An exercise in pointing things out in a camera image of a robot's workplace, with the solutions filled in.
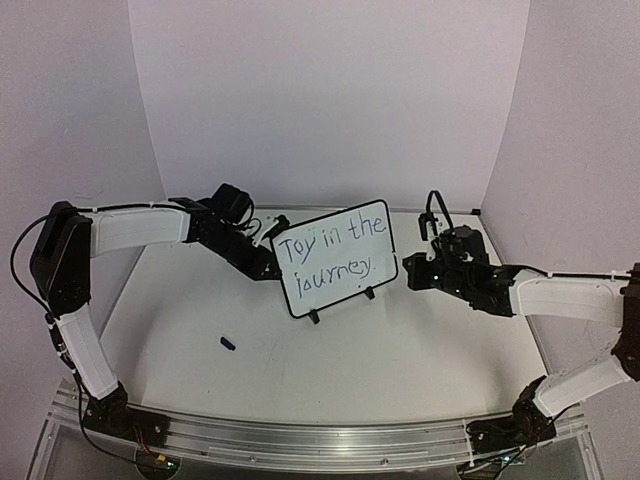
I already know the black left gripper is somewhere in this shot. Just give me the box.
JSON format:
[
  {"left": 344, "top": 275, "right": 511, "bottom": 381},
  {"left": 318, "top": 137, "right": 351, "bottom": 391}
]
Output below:
[{"left": 203, "top": 225, "right": 283, "bottom": 280}]

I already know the blue marker cap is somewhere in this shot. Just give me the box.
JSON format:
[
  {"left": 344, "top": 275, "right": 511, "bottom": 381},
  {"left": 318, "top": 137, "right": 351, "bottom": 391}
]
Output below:
[{"left": 220, "top": 337, "right": 236, "bottom": 351}]

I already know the white whiteboard with black frame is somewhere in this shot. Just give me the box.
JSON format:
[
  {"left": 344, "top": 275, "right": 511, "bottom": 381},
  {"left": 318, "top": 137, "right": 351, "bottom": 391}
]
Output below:
[{"left": 269, "top": 199, "right": 399, "bottom": 319}]

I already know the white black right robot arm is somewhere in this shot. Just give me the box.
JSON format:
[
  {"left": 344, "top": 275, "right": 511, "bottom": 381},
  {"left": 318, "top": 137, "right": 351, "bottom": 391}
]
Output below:
[{"left": 402, "top": 226, "right": 639, "bottom": 453}]

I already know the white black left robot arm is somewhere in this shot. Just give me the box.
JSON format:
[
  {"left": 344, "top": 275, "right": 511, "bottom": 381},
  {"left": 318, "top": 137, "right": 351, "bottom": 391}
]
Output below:
[{"left": 29, "top": 183, "right": 290, "bottom": 446}]

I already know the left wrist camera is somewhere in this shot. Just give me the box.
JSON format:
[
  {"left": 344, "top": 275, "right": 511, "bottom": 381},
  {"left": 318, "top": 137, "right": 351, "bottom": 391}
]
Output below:
[{"left": 253, "top": 214, "right": 290, "bottom": 246}]

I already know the black camera cable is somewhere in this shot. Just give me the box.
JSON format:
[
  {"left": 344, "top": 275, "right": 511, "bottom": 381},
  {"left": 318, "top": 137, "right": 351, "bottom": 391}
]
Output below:
[{"left": 424, "top": 189, "right": 454, "bottom": 231}]

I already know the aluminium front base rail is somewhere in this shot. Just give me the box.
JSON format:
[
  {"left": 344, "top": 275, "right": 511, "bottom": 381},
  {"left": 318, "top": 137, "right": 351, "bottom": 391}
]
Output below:
[{"left": 27, "top": 382, "right": 602, "bottom": 479}]

